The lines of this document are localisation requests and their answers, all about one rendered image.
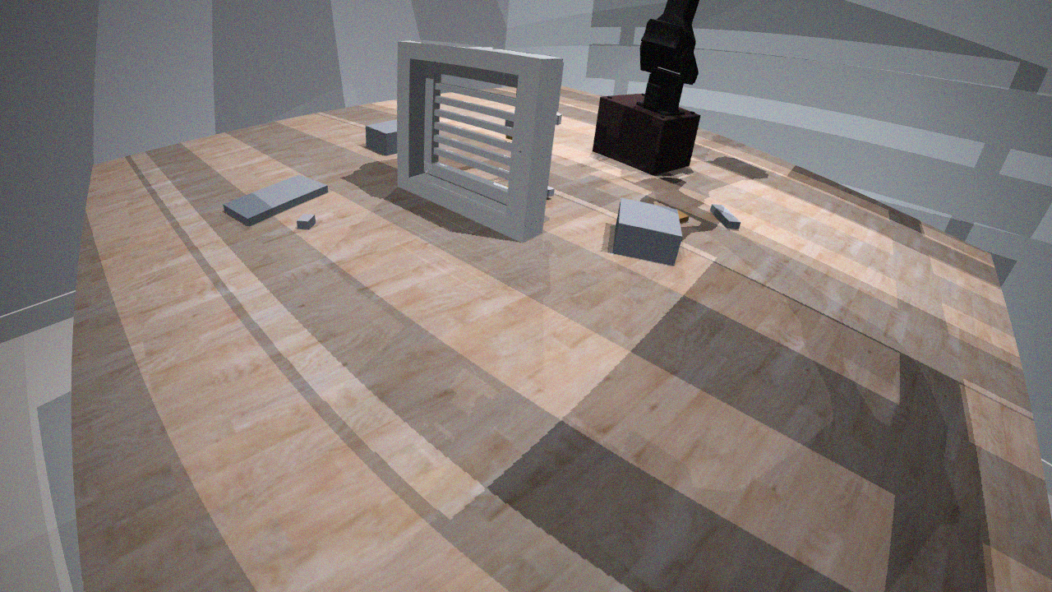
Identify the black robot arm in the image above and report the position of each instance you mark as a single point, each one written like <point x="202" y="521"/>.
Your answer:
<point x="669" y="42"/>

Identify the grey square frame with horizontal slats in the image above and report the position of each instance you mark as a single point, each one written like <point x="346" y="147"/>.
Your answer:
<point x="517" y="210"/>

